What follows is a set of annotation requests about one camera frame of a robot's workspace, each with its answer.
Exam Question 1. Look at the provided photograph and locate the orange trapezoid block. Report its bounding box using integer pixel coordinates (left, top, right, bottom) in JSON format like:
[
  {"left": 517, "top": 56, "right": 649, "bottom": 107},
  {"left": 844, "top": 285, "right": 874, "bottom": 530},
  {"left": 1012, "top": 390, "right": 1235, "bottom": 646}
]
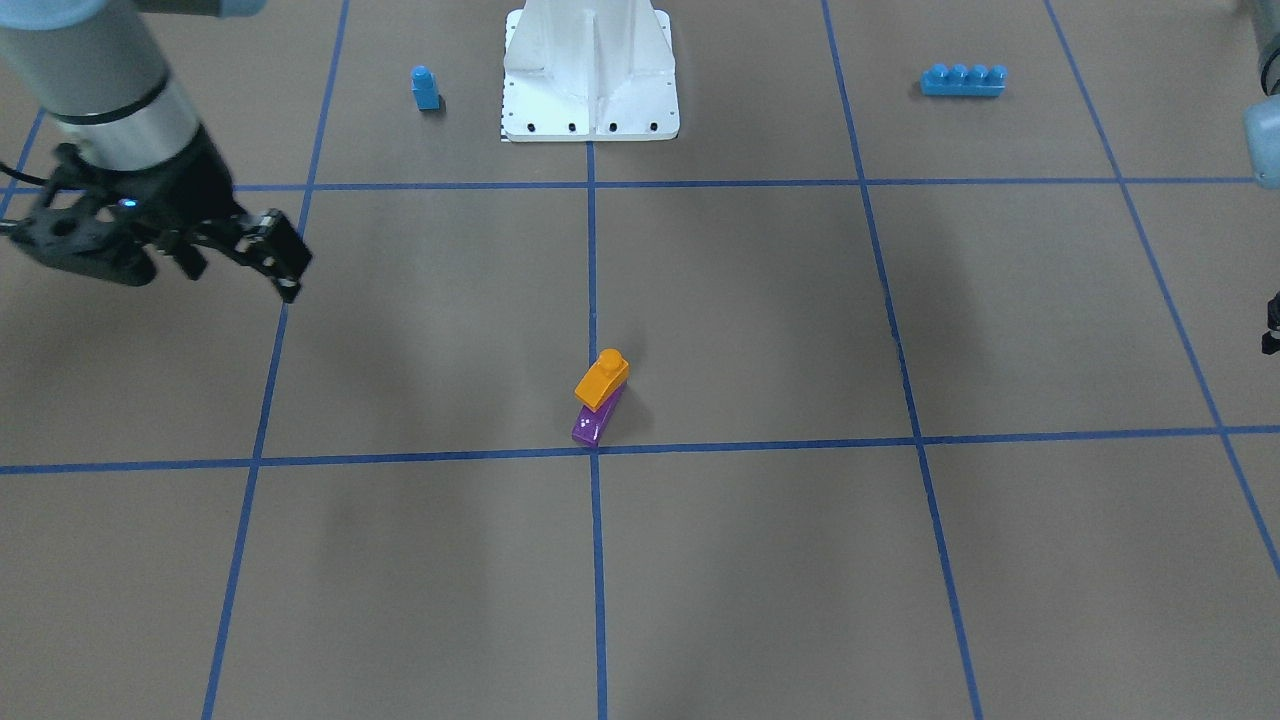
[{"left": 573, "top": 348, "right": 631, "bottom": 411}]

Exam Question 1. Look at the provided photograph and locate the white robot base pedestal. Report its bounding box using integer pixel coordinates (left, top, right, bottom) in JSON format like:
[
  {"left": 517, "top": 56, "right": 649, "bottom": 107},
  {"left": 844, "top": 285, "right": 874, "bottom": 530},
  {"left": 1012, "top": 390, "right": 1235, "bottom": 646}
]
[{"left": 500, "top": 1, "right": 681, "bottom": 143}]

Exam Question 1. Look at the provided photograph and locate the long blue studded block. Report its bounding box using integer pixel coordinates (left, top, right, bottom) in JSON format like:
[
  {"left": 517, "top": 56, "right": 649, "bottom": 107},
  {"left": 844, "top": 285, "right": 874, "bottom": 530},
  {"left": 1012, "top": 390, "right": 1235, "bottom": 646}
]
[{"left": 919, "top": 63, "right": 1009, "bottom": 97}]

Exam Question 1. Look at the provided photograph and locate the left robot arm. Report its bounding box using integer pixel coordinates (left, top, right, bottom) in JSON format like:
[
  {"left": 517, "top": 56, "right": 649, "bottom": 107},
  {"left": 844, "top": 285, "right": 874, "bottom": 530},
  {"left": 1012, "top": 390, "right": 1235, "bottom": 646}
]
[{"left": 1242, "top": 1, "right": 1279, "bottom": 190}]

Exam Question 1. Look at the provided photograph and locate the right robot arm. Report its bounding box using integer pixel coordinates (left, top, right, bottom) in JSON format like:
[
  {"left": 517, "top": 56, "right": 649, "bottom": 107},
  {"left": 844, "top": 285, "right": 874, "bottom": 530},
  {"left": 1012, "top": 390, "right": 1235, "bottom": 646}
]
[{"left": 1, "top": 1, "right": 312, "bottom": 304}]

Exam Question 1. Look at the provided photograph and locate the small blue block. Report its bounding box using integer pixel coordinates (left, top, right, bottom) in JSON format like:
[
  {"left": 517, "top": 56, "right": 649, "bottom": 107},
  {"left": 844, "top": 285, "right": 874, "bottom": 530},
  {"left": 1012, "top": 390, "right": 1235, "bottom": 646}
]
[{"left": 410, "top": 65, "right": 442, "bottom": 111}]

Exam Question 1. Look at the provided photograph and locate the purple trapezoid block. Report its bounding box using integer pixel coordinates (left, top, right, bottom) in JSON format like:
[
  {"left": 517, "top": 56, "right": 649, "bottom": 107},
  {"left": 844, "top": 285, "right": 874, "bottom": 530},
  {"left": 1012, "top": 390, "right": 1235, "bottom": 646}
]
[{"left": 570, "top": 383, "right": 627, "bottom": 448}]

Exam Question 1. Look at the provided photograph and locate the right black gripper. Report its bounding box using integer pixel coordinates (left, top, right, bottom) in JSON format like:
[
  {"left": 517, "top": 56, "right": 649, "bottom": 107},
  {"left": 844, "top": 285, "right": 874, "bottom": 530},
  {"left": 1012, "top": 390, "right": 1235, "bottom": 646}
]
[{"left": 140, "top": 126, "right": 314, "bottom": 304}]

